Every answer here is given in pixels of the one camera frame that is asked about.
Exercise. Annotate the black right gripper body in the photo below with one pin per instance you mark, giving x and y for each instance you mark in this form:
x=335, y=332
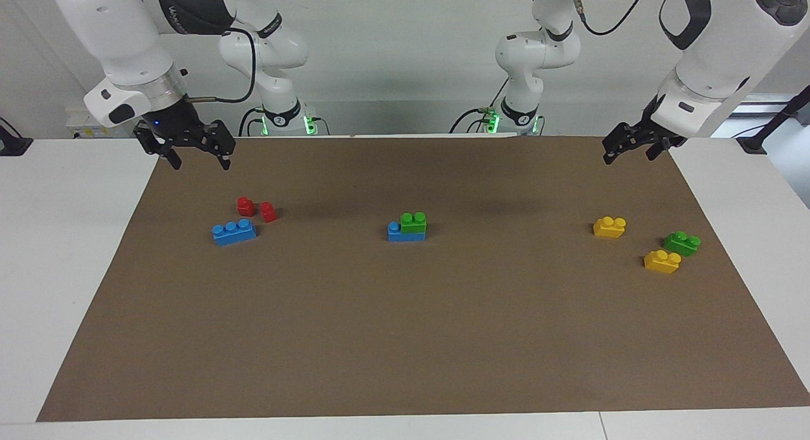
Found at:
x=180, y=130

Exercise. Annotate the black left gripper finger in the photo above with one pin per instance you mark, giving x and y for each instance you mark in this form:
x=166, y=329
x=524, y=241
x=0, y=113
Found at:
x=609, y=156
x=655, y=152

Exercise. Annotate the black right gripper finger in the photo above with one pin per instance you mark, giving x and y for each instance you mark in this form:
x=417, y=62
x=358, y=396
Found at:
x=224, y=158
x=174, y=158

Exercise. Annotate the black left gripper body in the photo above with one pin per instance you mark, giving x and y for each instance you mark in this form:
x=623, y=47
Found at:
x=645, y=133

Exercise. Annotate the blue three-stud block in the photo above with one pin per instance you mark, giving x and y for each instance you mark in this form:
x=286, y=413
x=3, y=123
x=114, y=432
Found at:
x=405, y=236
x=234, y=233

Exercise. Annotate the green two-stud block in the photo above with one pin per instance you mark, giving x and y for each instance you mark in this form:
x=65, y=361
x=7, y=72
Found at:
x=681, y=244
x=414, y=223

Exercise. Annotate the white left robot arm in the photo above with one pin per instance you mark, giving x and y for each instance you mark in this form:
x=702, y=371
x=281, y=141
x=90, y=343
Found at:
x=715, y=54

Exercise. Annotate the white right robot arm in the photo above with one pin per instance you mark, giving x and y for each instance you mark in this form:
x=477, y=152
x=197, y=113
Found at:
x=126, y=28

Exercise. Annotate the red single-stud block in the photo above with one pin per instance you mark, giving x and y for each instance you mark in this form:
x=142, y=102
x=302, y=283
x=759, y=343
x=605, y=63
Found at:
x=245, y=206
x=269, y=213

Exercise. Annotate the yellow two-stud block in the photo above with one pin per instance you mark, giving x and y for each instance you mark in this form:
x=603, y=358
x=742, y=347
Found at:
x=609, y=227
x=662, y=262

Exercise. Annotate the black stand with clamp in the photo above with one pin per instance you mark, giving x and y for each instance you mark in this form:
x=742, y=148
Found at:
x=769, y=126

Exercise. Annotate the black table clamp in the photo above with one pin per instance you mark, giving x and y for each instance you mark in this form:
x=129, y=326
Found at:
x=12, y=142

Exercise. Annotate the brown paper mat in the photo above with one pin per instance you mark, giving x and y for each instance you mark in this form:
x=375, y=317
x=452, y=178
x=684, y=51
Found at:
x=405, y=326

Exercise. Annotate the white wall socket box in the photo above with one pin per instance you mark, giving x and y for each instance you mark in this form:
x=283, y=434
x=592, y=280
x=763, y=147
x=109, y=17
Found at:
x=79, y=123

